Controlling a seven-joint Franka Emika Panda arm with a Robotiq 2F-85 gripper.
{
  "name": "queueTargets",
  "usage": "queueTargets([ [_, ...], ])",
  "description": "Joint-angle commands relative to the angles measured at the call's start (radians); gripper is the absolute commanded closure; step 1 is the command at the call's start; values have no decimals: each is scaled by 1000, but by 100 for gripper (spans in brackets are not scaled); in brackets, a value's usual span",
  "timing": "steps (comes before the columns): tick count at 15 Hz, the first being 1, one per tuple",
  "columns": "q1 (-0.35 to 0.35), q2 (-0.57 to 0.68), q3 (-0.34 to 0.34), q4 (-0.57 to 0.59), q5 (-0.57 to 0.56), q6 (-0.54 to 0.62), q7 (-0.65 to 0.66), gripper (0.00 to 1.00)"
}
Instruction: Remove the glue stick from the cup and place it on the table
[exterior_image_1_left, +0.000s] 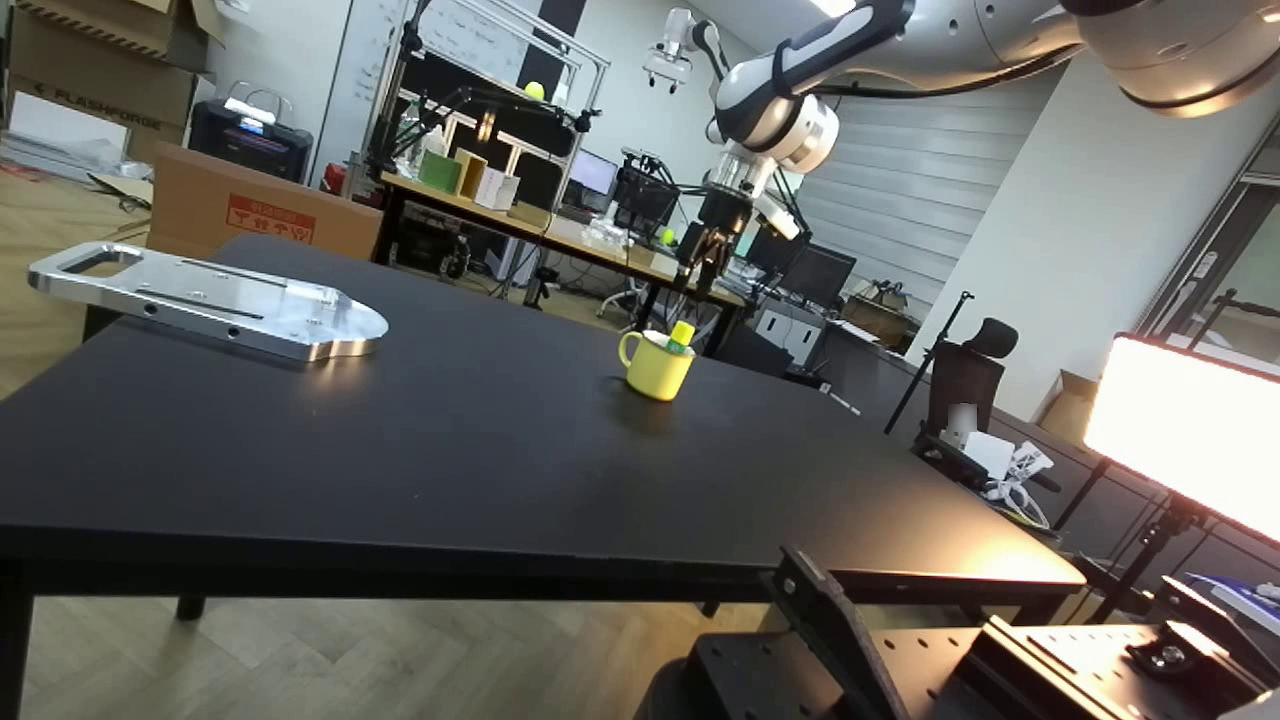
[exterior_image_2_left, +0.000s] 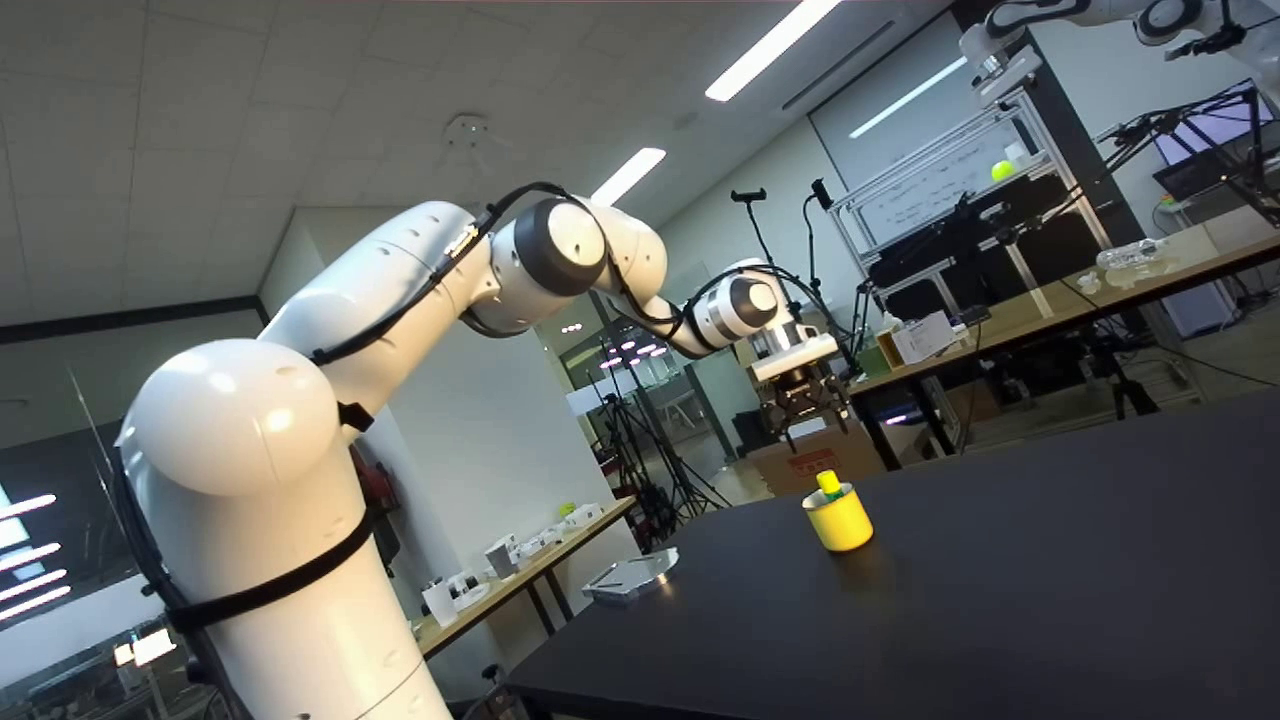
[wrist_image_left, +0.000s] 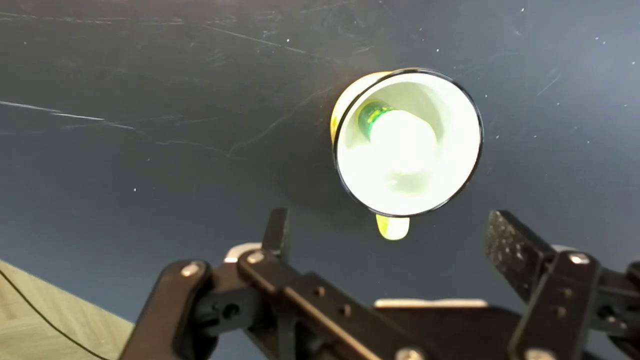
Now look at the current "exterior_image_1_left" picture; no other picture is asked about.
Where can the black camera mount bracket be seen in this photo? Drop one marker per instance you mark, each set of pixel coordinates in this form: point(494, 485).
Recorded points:
point(854, 654)

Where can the black office chair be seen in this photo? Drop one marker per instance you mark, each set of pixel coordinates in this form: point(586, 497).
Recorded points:
point(965, 374)

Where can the black printer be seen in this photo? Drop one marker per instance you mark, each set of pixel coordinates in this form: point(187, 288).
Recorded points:
point(249, 133)

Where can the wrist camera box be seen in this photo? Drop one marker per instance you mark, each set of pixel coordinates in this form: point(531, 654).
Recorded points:
point(779, 221)

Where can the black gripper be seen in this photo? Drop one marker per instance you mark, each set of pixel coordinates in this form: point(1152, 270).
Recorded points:
point(727, 213)

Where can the black computer monitor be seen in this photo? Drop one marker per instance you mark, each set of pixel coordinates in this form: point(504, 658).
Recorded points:
point(818, 274)

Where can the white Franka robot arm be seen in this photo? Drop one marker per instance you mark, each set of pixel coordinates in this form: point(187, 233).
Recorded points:
point(1175, 43)

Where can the green box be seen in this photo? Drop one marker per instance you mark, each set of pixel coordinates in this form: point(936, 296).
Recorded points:
point(443, 168)

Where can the yellow-green tennis ball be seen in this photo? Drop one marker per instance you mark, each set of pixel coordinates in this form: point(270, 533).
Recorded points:
point(533, 89)

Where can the yellow cup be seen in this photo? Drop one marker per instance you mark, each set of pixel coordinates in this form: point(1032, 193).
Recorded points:
point(659, 364)

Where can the large cardboard boxes pile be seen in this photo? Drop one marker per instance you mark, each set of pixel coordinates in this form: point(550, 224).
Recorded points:
point(105, 54)

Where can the long wooden desk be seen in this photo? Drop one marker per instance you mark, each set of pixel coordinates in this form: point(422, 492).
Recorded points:
point(563, 233)

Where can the cardboard box with red label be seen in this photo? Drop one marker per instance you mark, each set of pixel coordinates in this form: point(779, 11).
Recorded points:
point(260, 207)

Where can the bright light panel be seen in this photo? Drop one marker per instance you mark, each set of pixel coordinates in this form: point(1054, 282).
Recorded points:
point(1184, 427)

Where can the white plastic device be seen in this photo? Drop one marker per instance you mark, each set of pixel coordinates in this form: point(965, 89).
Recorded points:
point(994, 460)

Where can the silver metal plate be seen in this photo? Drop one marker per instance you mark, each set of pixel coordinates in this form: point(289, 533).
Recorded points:
point(214, 300)

